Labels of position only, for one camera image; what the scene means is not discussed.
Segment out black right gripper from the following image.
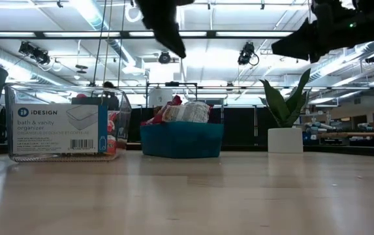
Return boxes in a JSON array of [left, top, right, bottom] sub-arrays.
[[271, 0, 370, 63]]

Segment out yellow red noodle packet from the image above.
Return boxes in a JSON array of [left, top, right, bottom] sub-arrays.
[[140, 95, 183, 127]]

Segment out red white noodle packet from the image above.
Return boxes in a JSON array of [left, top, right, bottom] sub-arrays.
[[161, 101, 211, 124]]

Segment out black ceiling spotlight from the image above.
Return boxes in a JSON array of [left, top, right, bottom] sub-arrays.
[[237, 41, 260, 66], [158, 50, 172, 65], [18, 41, 51, 65]]

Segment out overhead light bar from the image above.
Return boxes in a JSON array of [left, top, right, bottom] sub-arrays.
[[0, 30, 297, 40]]

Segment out white cylinder container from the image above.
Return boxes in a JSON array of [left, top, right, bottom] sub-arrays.
[[148, 87, 174, 108]]

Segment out person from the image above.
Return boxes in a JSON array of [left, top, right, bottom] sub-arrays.
[[101, 80, 121, 111]]

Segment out snake plant in white pot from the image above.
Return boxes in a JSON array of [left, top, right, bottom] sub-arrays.
[[259, 67, 312, 154]]

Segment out black partition panels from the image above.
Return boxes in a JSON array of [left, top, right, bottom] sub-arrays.
[[131, 106, 305, 147]]

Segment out wooden workbench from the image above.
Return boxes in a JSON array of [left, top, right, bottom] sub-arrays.
[[317, 131, 374, 140]]

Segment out small blue plastic bin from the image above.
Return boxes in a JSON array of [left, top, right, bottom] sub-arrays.
[[140, 121, 225, 160]]

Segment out clear plastic organizer bin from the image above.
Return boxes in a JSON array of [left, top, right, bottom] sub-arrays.
[[4, 82, 132, 163]]

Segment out black aluminium table frame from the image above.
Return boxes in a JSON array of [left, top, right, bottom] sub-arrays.
[[0, 142, 374, 158]]

